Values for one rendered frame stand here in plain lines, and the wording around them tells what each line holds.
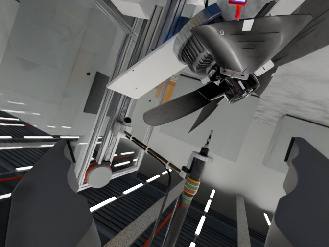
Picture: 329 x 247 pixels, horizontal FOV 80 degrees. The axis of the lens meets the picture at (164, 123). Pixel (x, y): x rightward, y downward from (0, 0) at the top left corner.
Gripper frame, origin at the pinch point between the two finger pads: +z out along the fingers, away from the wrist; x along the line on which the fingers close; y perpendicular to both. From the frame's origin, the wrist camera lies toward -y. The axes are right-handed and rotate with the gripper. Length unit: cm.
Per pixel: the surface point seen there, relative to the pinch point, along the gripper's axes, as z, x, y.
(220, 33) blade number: 35.2, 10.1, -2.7
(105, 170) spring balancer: 80, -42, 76
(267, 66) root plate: 57, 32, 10
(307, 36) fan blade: 54, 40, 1
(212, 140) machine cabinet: 495, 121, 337
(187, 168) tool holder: 39, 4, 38
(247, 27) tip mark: 32.9, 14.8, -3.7
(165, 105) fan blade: 56, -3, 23
